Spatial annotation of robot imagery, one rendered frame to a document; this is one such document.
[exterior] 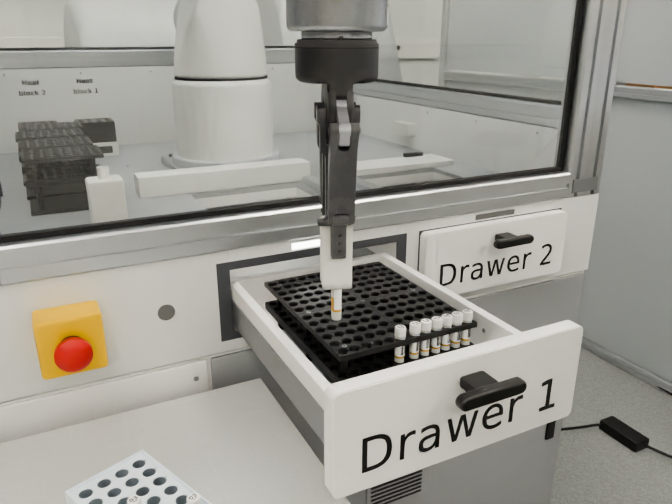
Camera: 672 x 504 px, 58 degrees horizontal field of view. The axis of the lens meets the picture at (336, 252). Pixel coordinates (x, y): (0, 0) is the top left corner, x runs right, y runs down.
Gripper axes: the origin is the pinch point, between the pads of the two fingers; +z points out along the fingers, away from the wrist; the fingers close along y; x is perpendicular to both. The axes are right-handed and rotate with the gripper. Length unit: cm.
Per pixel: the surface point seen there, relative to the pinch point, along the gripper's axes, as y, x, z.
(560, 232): 37, -43, 11
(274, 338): 4.3, 6.4, 11.6
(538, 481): 40, -47, 67
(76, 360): 4.7, 28.1, 13.3
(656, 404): 110, -125, 101
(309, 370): -3.9, 3.1, 11.0
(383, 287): 14.7, -7.9, 10.5
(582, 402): 114, -100, 101
